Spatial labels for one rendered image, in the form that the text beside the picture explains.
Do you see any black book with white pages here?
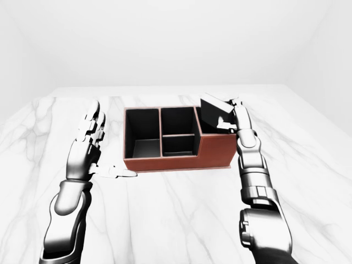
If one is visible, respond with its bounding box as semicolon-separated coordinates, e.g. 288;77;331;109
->
200;92;235;131

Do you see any red-brown desk caddy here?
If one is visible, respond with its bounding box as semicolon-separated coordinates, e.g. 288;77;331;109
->
123;105;238;173

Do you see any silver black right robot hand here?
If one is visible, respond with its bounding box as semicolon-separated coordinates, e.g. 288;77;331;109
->
216;96;253;134

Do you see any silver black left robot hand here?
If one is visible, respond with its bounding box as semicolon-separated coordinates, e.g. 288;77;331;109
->
65;100;139;183

